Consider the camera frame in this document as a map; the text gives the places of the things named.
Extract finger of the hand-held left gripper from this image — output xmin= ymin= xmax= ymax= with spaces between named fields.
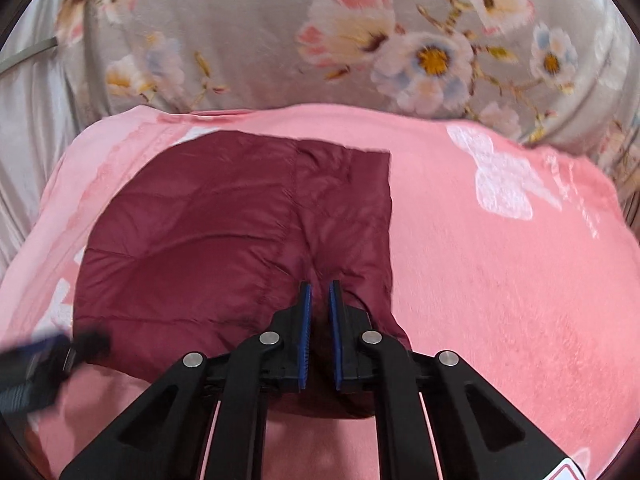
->
xmin=67 ymin=328 xmax=112 ymax=367

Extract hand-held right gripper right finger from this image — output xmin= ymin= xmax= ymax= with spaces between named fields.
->
xmin=327 ymin=280 xmax=597 ymax=480

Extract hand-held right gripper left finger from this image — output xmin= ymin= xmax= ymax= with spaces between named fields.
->
xmin=59 ymin=281 xmax=314 ymax=480

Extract maroon down jacket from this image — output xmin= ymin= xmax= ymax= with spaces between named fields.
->
xmin=72 ymin=129 xmax=414 ymax=419

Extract pink blanket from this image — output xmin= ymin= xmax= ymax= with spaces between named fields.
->
xmin=0 ymin=102 xmax=639 ymax=480

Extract grey satin sheet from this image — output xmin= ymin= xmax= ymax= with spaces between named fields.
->
xmin=0 ymin=0 xmax=108 ymax=273

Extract grey floral bedsheet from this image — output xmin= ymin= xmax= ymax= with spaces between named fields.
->
xmin=50 ymin=0 xmax=640 ymax=187

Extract grey cable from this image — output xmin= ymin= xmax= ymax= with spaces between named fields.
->
xmin=0 ymin=36 xmax=58 ymax=74

